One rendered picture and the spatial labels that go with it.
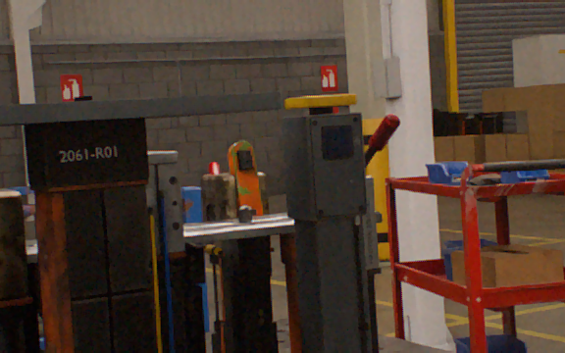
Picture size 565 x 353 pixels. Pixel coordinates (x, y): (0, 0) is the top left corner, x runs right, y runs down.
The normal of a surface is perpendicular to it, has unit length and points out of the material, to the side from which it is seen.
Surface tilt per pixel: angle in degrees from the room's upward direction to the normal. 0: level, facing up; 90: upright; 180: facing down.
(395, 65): 90
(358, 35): 90
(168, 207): 90
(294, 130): 90
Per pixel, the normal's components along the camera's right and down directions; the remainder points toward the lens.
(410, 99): 0.50, 0.01
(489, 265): -0.92, 0.08
